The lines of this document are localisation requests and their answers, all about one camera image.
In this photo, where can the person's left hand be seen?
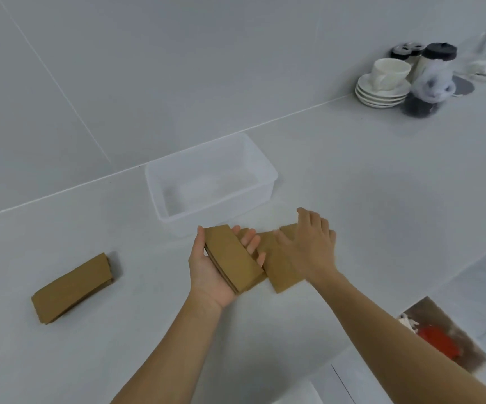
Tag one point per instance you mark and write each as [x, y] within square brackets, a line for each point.
[203, 275]

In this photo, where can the person's right hand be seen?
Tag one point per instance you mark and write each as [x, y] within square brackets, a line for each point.
[314, 252]

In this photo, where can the person's left thumb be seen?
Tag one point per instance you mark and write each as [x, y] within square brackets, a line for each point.
[201, 241]

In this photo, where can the person's right little finger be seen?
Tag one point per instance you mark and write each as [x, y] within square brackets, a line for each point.
[332, 239]

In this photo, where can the person's right thumb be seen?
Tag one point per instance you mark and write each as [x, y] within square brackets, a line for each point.
[285, 243]

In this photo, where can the person's right middle finger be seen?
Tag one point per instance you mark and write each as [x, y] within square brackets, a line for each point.
[315, 225]

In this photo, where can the brown napkin stack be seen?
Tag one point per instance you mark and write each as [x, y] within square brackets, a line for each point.
[232, 258]
[281, 273]
[72, 290]

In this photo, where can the person's right forearm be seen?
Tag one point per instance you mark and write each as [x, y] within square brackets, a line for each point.
[394, 336]

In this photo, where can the person's left forearm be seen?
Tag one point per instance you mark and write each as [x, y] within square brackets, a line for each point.
[171, 353]

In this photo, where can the clear plastic container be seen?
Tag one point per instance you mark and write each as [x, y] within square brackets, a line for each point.
[209, 180]

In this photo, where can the white saucer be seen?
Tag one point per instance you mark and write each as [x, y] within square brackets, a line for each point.
[384, 97]
[365, 86]
[384, 102]
[384, 106]

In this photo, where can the bin with red waste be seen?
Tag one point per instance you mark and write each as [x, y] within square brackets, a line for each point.
[441, 336]

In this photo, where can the white ceramic cup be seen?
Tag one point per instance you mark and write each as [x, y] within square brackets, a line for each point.
[388, 73]

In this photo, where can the clear jar with black lid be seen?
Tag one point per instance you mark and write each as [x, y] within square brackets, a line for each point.
[432, 79]

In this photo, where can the shaker with black white lid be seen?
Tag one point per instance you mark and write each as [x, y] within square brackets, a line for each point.
[407, 52]

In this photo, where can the grey round coaster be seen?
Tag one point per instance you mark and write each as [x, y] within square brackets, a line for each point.
[464, 86]

